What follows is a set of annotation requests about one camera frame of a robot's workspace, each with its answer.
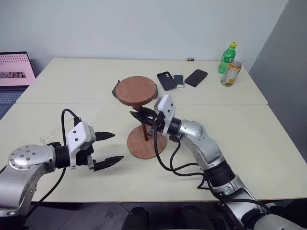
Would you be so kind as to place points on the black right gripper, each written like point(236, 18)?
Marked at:
point(158, 121)

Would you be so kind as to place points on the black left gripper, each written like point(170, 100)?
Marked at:
point(84, 158)

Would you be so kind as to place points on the dark wooden pole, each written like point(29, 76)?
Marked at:
point(145, 131)

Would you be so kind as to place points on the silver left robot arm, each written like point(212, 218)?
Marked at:
point(26, 158)

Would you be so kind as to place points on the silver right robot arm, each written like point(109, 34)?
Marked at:
point(204, 141)

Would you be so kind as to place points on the round wooden disc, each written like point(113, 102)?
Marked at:
point(136, 89)

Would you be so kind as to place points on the round wooden base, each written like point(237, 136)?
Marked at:
point(139, 148)

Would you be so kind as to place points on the black phone case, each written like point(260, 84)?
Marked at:
point(166, 81)

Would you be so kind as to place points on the white smartphone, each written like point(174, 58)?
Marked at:
point(178, 79)

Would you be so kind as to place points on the clear plastic phone case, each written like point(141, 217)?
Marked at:
point(49, 136)

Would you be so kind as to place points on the black smartphone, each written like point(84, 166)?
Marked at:
point(196, 77)

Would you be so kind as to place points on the green plastic bottle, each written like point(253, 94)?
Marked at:
point(226, 56)

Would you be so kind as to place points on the laptop with pink screen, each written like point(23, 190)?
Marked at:
point(12, 72)

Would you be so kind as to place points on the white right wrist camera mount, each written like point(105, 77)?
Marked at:
point(168, 105)

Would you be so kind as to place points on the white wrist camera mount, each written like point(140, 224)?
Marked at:
point(168, 105)
point(78, 135)

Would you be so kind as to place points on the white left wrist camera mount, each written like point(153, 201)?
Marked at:
point(78, 135)

